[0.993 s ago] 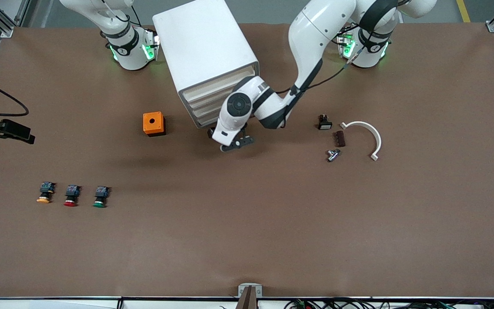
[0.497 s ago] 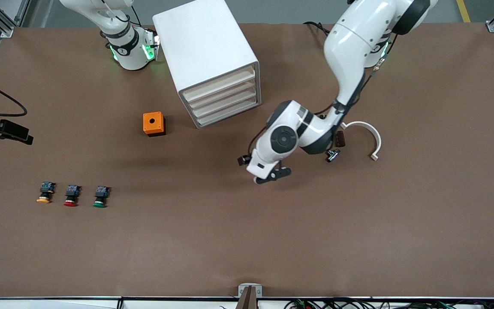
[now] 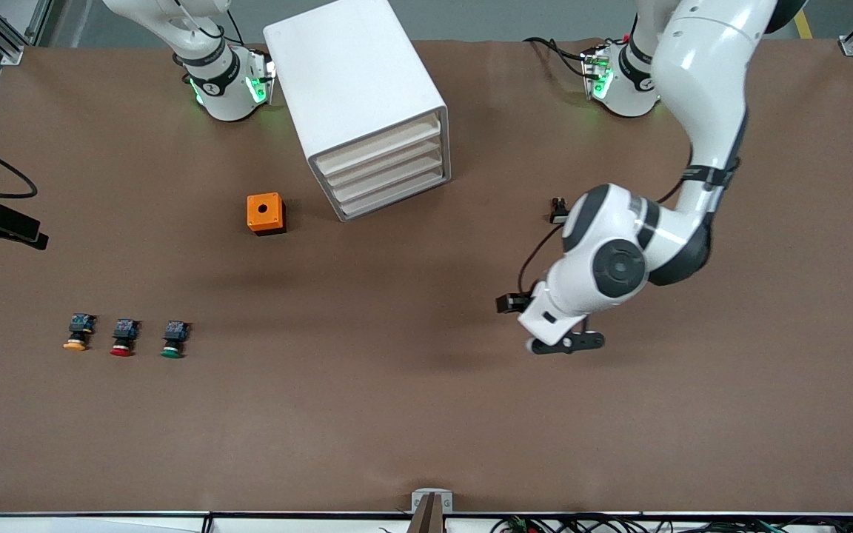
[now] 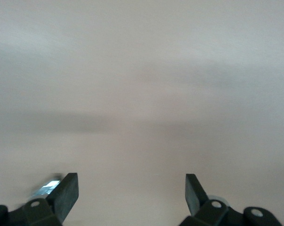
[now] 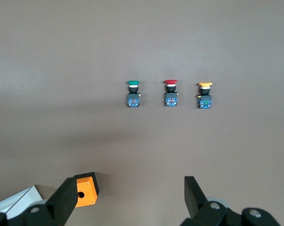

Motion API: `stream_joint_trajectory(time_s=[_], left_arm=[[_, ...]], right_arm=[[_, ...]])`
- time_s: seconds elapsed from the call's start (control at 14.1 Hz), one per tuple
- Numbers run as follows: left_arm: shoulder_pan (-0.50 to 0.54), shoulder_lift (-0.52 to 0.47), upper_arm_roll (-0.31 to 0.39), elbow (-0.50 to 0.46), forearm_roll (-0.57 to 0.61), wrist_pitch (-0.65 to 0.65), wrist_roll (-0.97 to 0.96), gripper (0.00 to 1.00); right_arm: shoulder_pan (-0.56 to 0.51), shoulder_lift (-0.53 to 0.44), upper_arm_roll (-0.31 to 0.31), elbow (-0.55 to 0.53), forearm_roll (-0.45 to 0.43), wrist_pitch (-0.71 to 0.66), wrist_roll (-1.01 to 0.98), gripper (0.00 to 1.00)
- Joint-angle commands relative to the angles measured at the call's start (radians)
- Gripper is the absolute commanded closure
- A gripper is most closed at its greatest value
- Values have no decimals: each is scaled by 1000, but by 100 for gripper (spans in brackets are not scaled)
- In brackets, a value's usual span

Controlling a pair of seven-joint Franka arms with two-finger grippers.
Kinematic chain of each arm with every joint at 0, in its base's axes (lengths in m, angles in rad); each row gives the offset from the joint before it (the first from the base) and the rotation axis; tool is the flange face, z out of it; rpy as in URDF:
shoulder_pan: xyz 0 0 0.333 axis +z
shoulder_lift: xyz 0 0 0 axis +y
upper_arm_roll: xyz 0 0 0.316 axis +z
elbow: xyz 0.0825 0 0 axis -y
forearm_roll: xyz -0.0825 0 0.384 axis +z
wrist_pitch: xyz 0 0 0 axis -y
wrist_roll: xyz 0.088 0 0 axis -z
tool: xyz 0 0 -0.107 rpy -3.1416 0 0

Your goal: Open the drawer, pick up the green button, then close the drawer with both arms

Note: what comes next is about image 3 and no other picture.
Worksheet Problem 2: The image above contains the brown post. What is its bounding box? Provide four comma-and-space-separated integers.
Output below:
407, 493, 446, 533

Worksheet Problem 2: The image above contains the white plastic drawer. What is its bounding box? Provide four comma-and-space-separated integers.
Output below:
321, 135, 445, 190
328, 154, 446, 204
313, 113, 444, 175
335, 172, 449, 220

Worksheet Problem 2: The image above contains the yellow push button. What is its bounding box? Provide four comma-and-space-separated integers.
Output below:
63, 313, 97, 352

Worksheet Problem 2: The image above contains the black cable bundle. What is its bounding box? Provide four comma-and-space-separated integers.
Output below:
492, 514, 853, 533

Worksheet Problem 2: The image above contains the orange box with hole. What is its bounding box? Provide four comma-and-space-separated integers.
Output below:
247, 192, 287, 236

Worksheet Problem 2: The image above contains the white table edge rail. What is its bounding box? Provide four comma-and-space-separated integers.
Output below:
0, 511, 853, 533

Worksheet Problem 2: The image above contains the red push button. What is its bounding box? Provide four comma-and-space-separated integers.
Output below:
110, 318, 141, 358

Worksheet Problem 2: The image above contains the black base cable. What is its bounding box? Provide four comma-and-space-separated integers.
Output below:
524, 36, 592, 76
228, 6, 251, 47

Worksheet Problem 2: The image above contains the white drawer cabinet housing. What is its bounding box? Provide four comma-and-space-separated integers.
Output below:
263, 0, 452, 223

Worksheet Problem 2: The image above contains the grey metal bracket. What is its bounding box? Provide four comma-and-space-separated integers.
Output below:
411, 489, 454, 514

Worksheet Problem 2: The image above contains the green push button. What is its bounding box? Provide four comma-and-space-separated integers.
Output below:
161, 321, 191, 360

